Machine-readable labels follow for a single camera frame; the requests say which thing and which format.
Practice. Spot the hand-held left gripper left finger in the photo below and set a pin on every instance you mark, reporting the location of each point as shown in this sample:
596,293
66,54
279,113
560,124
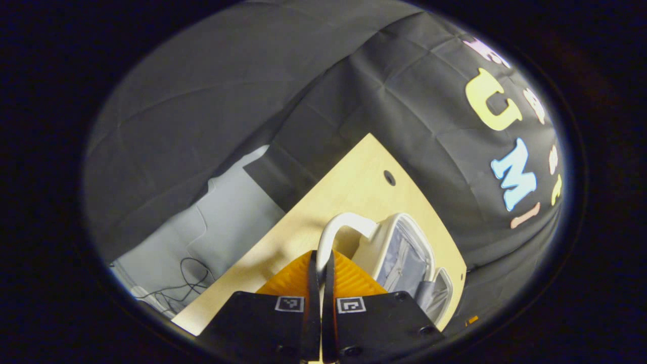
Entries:
314,313

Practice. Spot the white suitcase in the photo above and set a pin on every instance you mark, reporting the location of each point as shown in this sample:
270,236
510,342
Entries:
384,242

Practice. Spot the black backdrop cloth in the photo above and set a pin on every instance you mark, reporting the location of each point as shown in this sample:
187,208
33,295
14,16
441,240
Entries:
252,76

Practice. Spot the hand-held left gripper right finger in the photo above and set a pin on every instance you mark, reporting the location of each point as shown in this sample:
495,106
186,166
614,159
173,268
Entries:
328,323

